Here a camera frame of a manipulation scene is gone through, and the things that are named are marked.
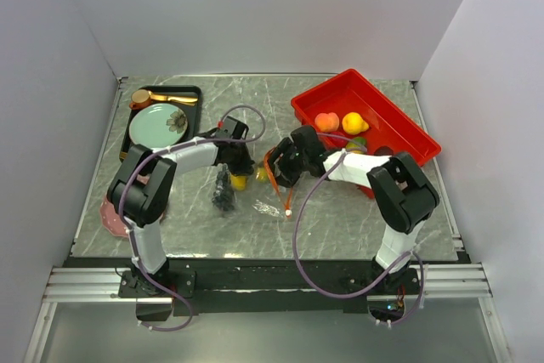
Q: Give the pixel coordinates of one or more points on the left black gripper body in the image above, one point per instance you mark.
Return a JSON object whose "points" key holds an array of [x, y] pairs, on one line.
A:
{"points": [[240, 161]]}

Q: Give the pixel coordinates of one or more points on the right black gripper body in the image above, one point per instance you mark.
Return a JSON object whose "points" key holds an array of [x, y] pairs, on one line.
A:
{"points": [[291, 165]]}

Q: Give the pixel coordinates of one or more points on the yellow fake banana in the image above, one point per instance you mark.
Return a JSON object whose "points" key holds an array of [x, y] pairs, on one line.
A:
{"points": [[238, 182]]}

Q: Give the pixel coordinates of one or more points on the red fake strawberry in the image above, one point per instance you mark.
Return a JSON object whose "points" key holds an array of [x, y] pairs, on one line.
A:
{"points": [[336, 140]]}

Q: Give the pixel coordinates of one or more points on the fake peach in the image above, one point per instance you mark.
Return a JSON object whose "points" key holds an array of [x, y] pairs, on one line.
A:
{"points": [[327, 122]]}

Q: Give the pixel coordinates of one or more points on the dark fake grapes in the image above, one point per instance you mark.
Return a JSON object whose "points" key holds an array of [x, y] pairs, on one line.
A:
{"points": [[223, 196]]}

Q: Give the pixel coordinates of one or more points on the clear zip top bag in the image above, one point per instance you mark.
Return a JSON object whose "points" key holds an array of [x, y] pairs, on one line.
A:
{"points": [[261, 199]]}

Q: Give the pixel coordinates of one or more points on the fake orange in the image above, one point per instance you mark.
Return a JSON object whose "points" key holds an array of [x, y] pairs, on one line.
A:
{"points": [[353, 123]]}

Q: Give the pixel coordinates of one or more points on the dark red fake apple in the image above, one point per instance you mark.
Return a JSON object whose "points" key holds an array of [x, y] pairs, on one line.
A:
{"points": [[383, 151]]}

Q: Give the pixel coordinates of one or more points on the yellow green fake mango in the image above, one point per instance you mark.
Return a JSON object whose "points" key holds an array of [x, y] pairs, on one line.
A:
{"points": [[262, 175]]}

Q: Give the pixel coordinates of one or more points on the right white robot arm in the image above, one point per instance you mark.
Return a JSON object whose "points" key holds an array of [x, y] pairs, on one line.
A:
{"points": [[404, 195]]}

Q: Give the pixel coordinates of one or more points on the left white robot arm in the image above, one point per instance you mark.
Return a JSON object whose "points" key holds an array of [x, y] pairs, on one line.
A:
{"points": [[141, 187]]}

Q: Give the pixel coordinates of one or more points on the black serving tray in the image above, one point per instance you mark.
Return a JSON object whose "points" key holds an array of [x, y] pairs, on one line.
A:
{"points": [[193, 112]]}

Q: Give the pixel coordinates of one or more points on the red plastic bin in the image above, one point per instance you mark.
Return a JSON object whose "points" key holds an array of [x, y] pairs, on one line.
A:
{"points": [[365, 112]]}

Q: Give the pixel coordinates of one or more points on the gold spoon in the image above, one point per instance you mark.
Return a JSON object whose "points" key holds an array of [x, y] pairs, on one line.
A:
{"points": [[173, 98]]}

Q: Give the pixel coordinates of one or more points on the teal flower plate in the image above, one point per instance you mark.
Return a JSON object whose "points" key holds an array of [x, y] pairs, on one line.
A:
{"points": [[158, 126]]}

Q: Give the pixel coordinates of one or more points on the small brown cup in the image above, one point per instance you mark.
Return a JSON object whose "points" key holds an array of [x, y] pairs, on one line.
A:
{"points": [[140, 99]]}

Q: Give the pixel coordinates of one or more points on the pink dotted plate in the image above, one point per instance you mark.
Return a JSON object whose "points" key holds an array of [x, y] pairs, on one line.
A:
{"points": [[112, 222]]}

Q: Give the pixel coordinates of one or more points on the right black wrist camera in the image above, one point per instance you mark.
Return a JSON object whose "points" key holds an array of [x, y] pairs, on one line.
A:
{"points": [[307, 143]]}

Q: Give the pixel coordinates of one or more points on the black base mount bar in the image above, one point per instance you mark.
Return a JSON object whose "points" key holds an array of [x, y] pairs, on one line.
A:
{"points": [[211, 286]]}

